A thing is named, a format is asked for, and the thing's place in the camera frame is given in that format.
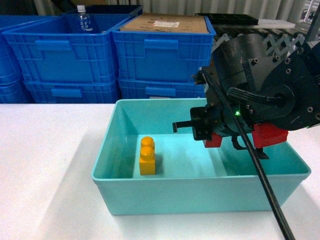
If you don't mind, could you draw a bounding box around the black tray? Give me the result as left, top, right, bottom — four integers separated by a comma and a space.
195, 13, 259, 26

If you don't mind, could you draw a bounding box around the yellow toy block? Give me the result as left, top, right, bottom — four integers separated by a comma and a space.
139, 136, 156, 176

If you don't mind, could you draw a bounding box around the blue crate lower right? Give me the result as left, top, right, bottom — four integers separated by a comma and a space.
118, 78, 205, 99

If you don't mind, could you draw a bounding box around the red toy block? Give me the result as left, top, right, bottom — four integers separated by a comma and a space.
203, 122, 289, 149

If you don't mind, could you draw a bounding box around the blue crate lower left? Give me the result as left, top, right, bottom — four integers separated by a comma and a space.
24, 81, 121, 104

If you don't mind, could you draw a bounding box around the teal plastic bin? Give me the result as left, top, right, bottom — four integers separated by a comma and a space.
90, 98, 312, 216

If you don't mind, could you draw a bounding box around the clear water bottle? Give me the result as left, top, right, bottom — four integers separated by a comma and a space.
76, 5, 94, 34

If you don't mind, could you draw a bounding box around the blue crate with cardboard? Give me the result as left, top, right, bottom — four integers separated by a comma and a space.
112, 16, 216, 83

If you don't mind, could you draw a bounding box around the blue crate upper left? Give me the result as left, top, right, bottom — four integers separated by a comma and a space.
3, 14, 129, 84

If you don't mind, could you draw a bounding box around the expandable roller conveyor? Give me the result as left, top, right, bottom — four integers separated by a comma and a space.
211, 25, 306, 59

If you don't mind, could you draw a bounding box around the black cable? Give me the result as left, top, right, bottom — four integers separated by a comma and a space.
199, 71, 296, 240

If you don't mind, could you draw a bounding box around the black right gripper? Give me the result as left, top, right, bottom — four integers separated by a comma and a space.
172, 66, 269, 160

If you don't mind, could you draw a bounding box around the white foam board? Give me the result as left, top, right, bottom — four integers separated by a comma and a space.
256, 19, 296, 29

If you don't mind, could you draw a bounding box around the cardboard sheet with label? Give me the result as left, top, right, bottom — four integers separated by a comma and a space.
119, 13, 209, 34

